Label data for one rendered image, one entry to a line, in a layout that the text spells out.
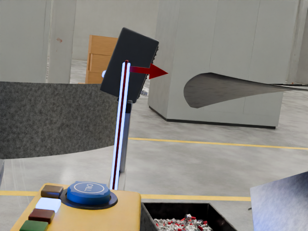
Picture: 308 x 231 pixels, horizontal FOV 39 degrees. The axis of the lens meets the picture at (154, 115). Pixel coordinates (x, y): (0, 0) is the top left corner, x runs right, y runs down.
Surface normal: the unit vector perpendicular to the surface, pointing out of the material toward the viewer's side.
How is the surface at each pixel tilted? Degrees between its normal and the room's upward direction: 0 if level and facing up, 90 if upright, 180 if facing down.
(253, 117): 90
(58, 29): 90
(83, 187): 0
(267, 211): 55
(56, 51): 90
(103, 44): 90
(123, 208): 0
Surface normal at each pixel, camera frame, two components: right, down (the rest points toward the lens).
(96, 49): 0.26, 0.19
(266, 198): -0.59, -0.55
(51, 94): 0.68, 0.20
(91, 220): 0.11, -0.98
